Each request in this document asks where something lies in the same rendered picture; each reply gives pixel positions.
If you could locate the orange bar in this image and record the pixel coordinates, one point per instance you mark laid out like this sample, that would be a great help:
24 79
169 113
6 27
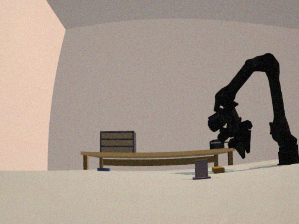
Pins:
217 170

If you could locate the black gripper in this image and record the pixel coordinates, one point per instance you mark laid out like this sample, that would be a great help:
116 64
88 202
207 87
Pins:
242 136

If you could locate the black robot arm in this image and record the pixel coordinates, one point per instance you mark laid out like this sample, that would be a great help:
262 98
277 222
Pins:
280 131

